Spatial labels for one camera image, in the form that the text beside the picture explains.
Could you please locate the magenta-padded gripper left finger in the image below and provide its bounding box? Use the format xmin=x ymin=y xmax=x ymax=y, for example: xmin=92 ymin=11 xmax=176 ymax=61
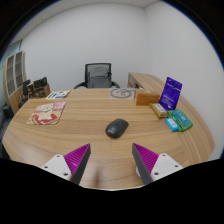
xmin=41 ymin=143 xmax=92 ymax=185

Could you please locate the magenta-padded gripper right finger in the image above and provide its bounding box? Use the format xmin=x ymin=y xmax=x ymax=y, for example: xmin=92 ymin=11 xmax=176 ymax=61
xmin=131 ymin=143 xmax=184 ymax=185

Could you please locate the black computer mouse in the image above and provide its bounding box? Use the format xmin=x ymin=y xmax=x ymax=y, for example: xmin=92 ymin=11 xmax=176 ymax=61
xmin=105 ymin=118 xmax=130 ymax=140

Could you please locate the cartoon dog print mouse pad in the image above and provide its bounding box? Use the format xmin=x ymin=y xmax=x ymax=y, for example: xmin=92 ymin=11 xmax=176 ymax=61
xmin=26 ymin=101 xmax=67 ymax=126

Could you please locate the small blue packet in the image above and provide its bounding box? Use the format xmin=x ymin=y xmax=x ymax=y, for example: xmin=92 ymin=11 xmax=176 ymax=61
xmin=164 ymin=117 xmax=180 ymax=133

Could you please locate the tan snack packet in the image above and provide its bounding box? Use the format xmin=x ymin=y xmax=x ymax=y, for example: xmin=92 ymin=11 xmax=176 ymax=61
xmin=148 ymin=102 xmax=169 ymax=119

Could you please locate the green packet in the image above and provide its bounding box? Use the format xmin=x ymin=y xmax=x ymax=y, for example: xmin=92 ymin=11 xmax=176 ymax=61
xmin=167 ymin=109 xmax=194 ymax=132

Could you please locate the orange-brown cardboard box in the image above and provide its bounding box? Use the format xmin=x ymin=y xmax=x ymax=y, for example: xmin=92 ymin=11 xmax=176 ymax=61
xmin=134 ymin=89 xmax=161 ymax=107

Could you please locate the white sticker sheet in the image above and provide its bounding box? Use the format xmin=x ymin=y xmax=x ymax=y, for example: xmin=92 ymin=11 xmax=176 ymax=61
xmin=45 ymin=90 xmax=71 ymax=101

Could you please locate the purple standing pouch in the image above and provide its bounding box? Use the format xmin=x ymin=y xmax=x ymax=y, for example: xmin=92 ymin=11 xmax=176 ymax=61
xmin=158 ymin=76 xmax=183 ymax=112

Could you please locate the brown printed cardboard box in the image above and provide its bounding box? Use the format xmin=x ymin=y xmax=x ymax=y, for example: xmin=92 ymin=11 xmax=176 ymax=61
xmin=32 ymin=83 xmax=52 ymax=99

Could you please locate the wooden side desk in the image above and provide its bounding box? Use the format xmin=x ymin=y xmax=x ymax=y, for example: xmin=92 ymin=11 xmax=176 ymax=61
xmin=127 ymin=72 xmax=166 ymax=94

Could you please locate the small brown printed box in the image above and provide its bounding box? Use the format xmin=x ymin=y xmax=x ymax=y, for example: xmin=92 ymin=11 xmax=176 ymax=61
xmin=26 ymin=82 xmax=36 ymax=100

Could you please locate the grey backpack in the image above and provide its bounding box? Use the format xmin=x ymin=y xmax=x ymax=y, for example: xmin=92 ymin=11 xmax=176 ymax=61
xmin=87 ymin=66 xmax=112 ymax=89

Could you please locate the black armchair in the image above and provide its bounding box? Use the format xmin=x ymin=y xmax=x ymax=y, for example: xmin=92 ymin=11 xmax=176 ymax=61
xmin=2 ymin=104 xmax=15 ymax=120

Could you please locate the black mesh office chair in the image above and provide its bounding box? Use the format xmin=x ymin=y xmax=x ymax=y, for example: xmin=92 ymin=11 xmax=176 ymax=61
xmin=73 ymin=62 xmax=121 ymax=90

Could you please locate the black visitor chair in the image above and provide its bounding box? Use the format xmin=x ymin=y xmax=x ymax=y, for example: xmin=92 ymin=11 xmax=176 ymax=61
xmin=18 ymin=79 xmax=32 ymax=108

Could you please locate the wooden shelf unit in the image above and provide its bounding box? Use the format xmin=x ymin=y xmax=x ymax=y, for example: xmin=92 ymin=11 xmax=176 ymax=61
xmin=2 ymin=50 xmax=28 ymax=114

